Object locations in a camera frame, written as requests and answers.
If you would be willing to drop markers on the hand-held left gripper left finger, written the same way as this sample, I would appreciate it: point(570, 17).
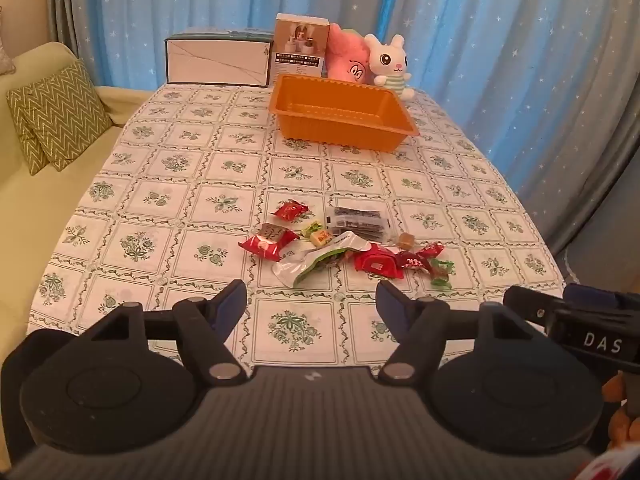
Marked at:
point(231, 305)

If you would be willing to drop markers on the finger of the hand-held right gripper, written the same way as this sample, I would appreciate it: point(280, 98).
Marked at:
point(600, 294)
point(530, 305)

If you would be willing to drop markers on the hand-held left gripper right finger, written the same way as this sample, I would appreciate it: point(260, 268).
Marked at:
point(392, 305)

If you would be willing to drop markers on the red square snack packet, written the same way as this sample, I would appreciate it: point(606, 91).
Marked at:
point(375, 261)

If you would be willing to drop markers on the dark red candy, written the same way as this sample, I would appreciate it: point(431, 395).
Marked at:
point(410, 261)

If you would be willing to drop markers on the green twisted candy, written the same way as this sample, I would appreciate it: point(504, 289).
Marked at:
point(442, 271)

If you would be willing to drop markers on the brown caramel candy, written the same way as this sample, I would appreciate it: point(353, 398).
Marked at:
point(406, 241)

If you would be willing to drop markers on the red and brown snack packet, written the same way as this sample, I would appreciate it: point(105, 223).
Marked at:
point(267, 242)

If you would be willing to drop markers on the silver and green snack packet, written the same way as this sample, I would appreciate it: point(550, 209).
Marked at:
point(320, 260)

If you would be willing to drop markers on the clear packet of dark snacks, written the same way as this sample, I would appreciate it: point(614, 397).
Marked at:
point(357, 220)

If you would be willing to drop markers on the small green candy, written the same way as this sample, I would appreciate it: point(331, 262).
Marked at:
point(312, 227)

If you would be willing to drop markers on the bright red candy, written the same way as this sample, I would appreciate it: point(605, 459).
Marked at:
point(291, 211)

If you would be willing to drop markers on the orange plastic tray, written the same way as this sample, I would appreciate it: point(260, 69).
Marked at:
point(340, 127)

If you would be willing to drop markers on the person's right hand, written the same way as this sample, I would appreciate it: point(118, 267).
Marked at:
point(617, 405)

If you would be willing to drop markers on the red and white clothing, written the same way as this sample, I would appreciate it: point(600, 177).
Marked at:
point(610, 467)

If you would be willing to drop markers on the floral checked tablecloth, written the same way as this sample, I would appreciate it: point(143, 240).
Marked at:
point(200, 170)

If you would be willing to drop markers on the pale yellow sofa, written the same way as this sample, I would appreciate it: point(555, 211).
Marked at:
point(50, 210)

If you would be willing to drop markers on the white rabbit plush toy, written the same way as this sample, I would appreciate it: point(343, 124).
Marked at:
point(387, 62)

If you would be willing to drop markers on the white and green cardboard box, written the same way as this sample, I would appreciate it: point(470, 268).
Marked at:
point(215, 62)

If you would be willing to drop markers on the pink plush toy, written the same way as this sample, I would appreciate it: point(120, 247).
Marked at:
point(347, 60)

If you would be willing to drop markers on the blue star curtain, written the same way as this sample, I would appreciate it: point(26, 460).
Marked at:
point(475, 60)

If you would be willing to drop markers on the green zigzag cushion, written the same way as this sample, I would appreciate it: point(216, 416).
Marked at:
point(27, 150)
point(65, 110)

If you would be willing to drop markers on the small beige product box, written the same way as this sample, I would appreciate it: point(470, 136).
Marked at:
point(300, 45)

